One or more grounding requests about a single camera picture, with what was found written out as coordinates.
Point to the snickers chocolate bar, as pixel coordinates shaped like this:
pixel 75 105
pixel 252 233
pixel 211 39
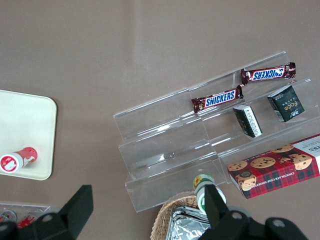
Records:
pixel 218 98
pixel 268 73

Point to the red white yogurt bottle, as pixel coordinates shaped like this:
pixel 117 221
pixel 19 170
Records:
pixel 22 157

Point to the small black box white side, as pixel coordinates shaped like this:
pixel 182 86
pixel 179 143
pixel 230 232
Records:
pixel 248 121

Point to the beige plastic tray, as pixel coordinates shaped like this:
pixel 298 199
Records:
pixel 27 120

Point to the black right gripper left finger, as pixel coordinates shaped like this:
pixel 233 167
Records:
pixel 50 227

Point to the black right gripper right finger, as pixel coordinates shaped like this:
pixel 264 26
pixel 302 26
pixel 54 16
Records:
pixel 232 225

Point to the red tartan cookie box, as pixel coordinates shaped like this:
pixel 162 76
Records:
pixel 275 175

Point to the small black box gold print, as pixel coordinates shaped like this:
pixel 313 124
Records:
pixel 287 105

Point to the clear acrylic stepped display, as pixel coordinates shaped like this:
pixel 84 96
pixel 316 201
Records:
pixel 162 140

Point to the green white yogurt bottle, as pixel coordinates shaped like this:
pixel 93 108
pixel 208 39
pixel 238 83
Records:
pixel 200 182

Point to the oval wicker basket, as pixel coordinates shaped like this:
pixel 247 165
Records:
pixel 167 210

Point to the stack of foil containers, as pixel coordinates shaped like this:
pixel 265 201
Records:
pixel 185 225

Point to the clear acrylic bottle rack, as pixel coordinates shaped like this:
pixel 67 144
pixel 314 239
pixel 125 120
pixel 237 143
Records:
pixel 25 208

